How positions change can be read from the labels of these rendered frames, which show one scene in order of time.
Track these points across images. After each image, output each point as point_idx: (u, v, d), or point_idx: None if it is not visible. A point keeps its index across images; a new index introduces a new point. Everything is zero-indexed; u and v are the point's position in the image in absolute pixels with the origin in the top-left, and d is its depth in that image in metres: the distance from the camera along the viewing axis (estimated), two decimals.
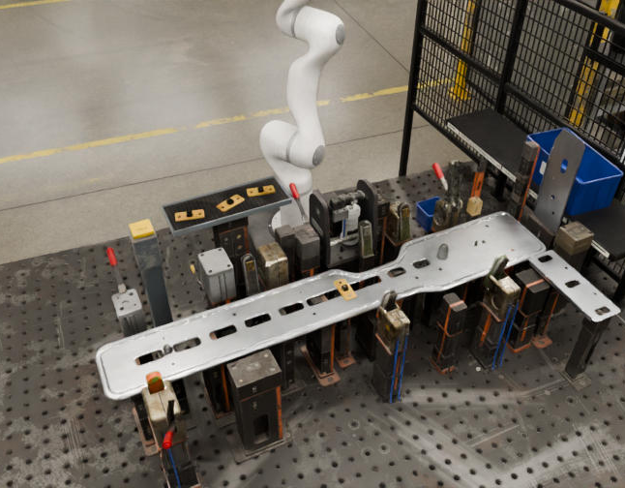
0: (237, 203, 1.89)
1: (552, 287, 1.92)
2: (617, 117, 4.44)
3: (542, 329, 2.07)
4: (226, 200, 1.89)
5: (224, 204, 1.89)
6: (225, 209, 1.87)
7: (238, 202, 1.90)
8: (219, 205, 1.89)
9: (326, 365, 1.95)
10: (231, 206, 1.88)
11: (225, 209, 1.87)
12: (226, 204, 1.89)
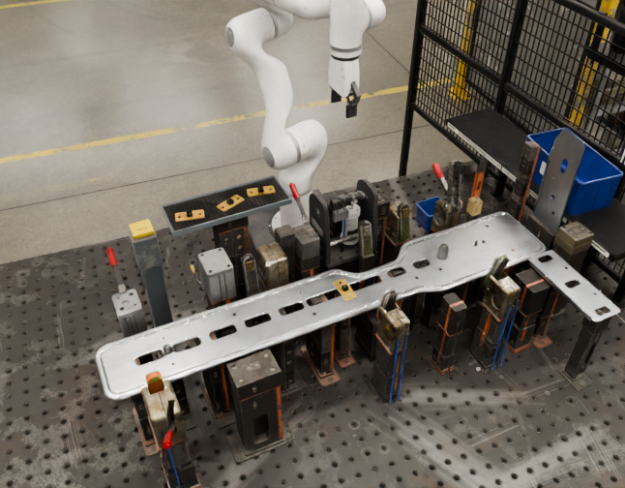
0: (237, 203, 1.89)
1: (552, 287, 1.92)
2: (617, 117, 4.44)
3: (542, 329, 2.07)
4: (226, 200, 1.89)
5: (224, 204, 1.89)
6: (225, 209, 1.87)
7: (238, 202, 1.90)
8: (219, 205, 1.89)
9: (326, 365, 1.95)
10: (231, 206, 1.88)
11: (225, 209, 1.87)
12: (226, 204, 1.89)
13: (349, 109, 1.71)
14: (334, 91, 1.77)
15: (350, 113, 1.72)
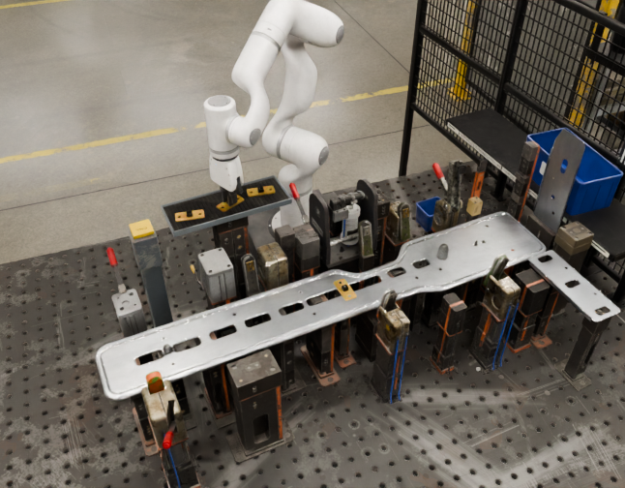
0: (237, 203, 1.89)
1: (552, 287, 1.92)
2: (617, 117, 4.44)
3: (542, 329, 2.07)
4: (226, 200, 1.89)
5: (224, 204, 1.89)
6: (225, 209, 1.87)
7: (238, 202, 1.90)
8: (219, 205, 1.89)
9: (326, 365, 1.95)
10: (231, 206, 1.88)
11: (225, 209, 1.87)
12: (226, 204, 1.89)
13: (231, 198, 1.86)
14: (224, 192, 1.87)
15: (232, 201, 1.87)
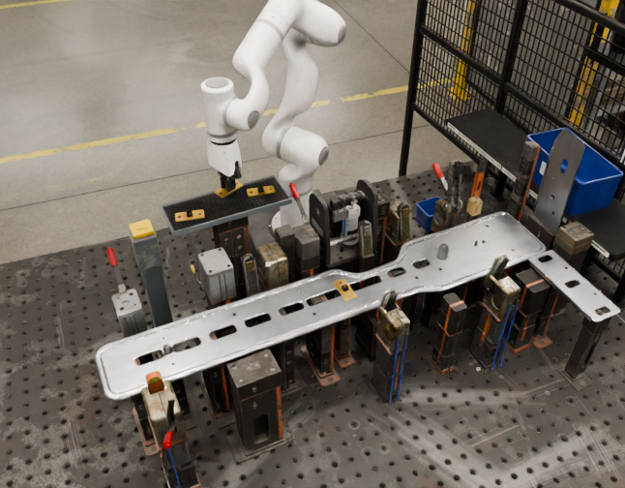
0: (235, 189, 1.86)
1: (552, 287, 1.92)
2: (617, 117, 4.44)
3: (542, 329, 2.07)
4: (224, 186, 1.86)
5: (223, 190, 1.86)
6: (223, 195, 1.84)
7: (236, 188, 1.86)
8: (217, 191, 1.85)
9: (326, 365, 1.95)
10: (229, 192, 1.85)
11: (223, 195, 1.84)
12: (224, 190, 1.86)
13: (229, 184, 1.83)
14: (223, 177, 1.84)
15: (230, 187, 1.84)
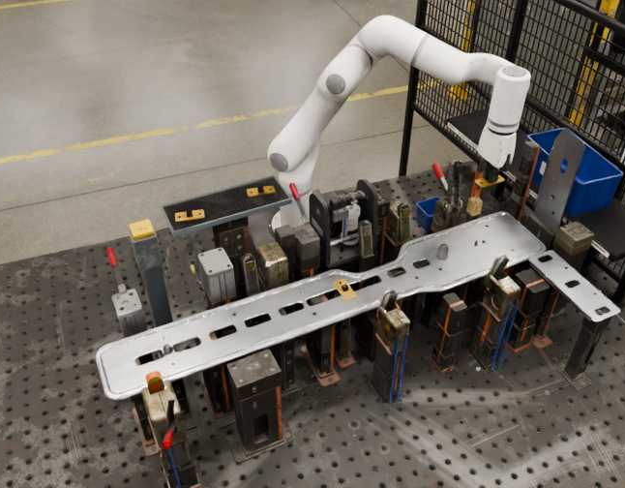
0: (496, 182, 1.82)
1: (552, 287, 1.92)
2: (617, 117, 4.44)
3: (542, 329, 2.07)
4: (487, 177, 1.83)
5: (484, 180, 1.83)
6: (484, 185, 1.81)
7: (497, 181, 1.83)
8: (477, 180, 1.83)
9: (326, 365, 1.95)
10: (491, 184, 1.82)
11: (484, 185, 1.81)
12: (486, 181, 1.83)
13: (492, 175, 1.80)
14: (488, 167, 1.81)
15: (493, 179, 1.80)
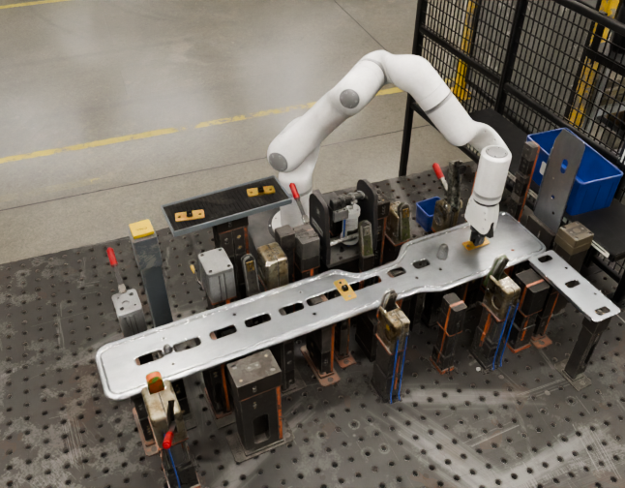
0: (483, 245, 1.99)
1: (552, 287, 1.92)
2: (617, 117, 4.44)
3: (542, 329, 2.07)
4: (473, 240, 1.99)
5: (470, 243, 1.99)
6: (470, 248, 1.98)
7: (484, 244, 1.99)
8: (464, 243, 2.00)
9: (326, 365, 1.95)
10: (476, 246, 1.98)
11: (470, 248, 1.98)
12: (472, 243, 1.99)
13: (479, 239, 1.96)
14: (474, 232, 1.97)
15: (479, 243, 1.97)
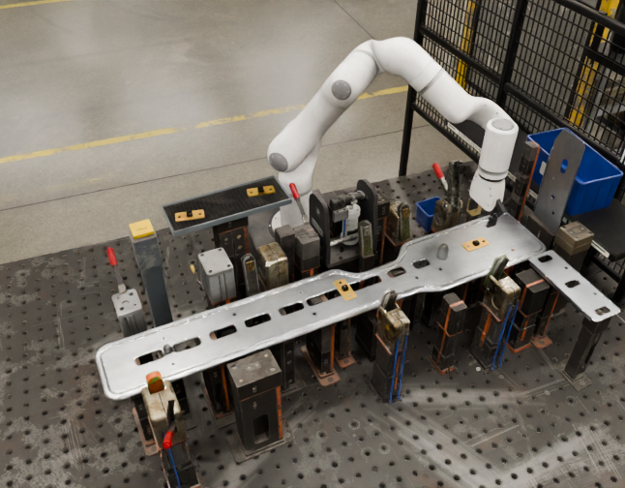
0: (482, 246, 1.99)
1: (552, 287, 1.92)
2: (617, 117, 4.44)
3: (542, 329, 2.07)
4: (473, 241, 1.99)
5: (470, 244, 2.00)
6: (470, 249, 1.98)
7: (483, 245, 1.99)
8: (464, 244, 2.00)
9: (326, 365, 1.95)
10: (476, 248, 1.99)
11: (470, 249, 1.98)
12: (472, 245, 2.00)
13: (491, 221, 1.88)
14: (473, 200, 1.93)
15: (491, 225, 1.88)
